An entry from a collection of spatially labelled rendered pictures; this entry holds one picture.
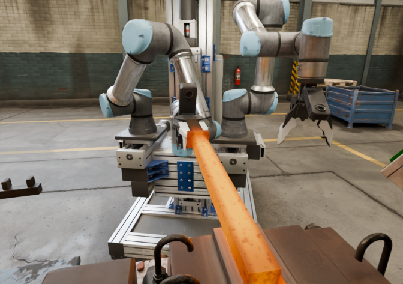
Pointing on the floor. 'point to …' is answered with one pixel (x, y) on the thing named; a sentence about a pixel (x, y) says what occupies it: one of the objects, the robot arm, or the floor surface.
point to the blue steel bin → (362, 104)
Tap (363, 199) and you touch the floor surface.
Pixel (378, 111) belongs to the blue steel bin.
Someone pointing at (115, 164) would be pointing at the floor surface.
